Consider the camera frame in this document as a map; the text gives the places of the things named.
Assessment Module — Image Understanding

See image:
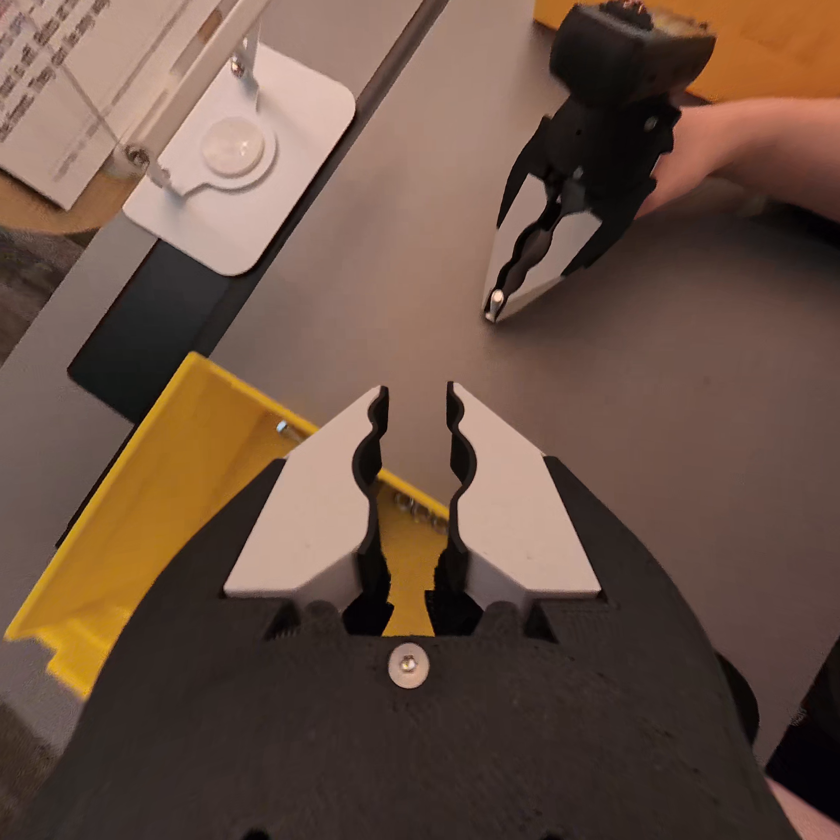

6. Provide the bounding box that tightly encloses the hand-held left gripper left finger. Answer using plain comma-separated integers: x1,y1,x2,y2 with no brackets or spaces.
223,386,395,636

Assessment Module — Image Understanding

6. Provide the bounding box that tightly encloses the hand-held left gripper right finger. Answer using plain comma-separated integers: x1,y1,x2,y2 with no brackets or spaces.
425,381,605,636

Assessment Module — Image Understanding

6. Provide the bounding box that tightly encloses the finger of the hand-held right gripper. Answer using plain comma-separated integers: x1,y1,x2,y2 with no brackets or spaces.
482,177,564,322
500,209,603,322

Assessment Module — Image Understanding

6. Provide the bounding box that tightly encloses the yellow plastic bin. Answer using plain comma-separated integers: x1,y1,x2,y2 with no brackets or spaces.
3,351,454,700
535,0,840,105

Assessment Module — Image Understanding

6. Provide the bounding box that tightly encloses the person's right forearm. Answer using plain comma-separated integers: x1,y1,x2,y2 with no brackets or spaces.
722,97,840,224

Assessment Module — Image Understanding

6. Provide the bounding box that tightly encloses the cluster of steel nuts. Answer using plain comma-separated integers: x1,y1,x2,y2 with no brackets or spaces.
392,492,451,529

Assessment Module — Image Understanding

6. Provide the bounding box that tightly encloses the black desk panel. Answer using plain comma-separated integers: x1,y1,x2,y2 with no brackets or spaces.
67,239,232,422

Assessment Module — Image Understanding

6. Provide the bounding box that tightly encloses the printed instruction sheet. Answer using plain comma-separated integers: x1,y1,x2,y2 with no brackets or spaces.
0,0,227,211

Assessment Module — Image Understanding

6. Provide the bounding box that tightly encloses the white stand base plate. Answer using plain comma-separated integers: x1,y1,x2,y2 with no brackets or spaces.
121,45,357,277

